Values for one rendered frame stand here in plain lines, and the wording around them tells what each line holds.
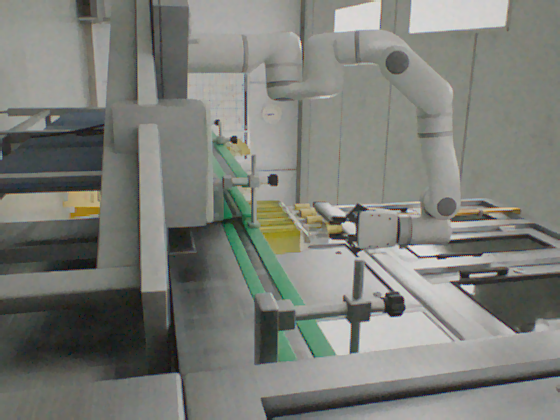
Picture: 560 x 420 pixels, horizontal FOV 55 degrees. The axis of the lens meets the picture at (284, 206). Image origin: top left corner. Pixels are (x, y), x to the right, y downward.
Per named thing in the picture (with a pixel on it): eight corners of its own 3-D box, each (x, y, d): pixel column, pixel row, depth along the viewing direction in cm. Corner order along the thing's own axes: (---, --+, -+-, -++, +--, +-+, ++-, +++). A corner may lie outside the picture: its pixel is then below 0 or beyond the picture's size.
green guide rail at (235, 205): (221, 219, 124) (255, 217, 126) (221, 215, 124) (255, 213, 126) (180, 124, 288) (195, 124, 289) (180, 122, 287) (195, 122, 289)
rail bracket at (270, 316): (210, 423, 57) (403, 396, 63) (207, 279, 53) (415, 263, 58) (206, 396, 62) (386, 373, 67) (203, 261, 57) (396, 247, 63)
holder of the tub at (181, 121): (165, 256, 99) (207, 253, 101) (158, 106, 92) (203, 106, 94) (162, 227, 115) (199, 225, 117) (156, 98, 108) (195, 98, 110)
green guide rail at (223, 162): (221, 188, 122) (255, 187, 124) (221, 184, 122) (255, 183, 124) (180, 110, 286) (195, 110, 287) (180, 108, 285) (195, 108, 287)
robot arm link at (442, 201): (413, 133, 136) (417, 213, 140) (425, 135, 124) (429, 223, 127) (447, 130, 136) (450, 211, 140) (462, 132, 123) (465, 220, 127)
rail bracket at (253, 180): (224, 230, 120) (278, 227, 123) (223, 156, 116) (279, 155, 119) (222, 226, 123) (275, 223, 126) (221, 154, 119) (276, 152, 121)
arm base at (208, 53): (181, 26, 120) (248, 28, 124) (175, 6, 130) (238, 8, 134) (181, 88, 130) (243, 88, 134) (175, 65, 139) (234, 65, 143)
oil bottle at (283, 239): (222, 259, 122) (311, 252, 127) (222, 235, 121) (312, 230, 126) (219, 250, 128) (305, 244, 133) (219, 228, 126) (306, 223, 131)
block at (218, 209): (192, 224, 118) (224, 222, 120) (191, 182, 116) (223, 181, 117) (191, 219, 121) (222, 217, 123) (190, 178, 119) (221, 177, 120)
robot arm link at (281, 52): (235, 35, 139) (294, 36, 143) (238, 86, 140) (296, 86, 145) (243, 26, 130) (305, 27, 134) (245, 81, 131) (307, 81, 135)
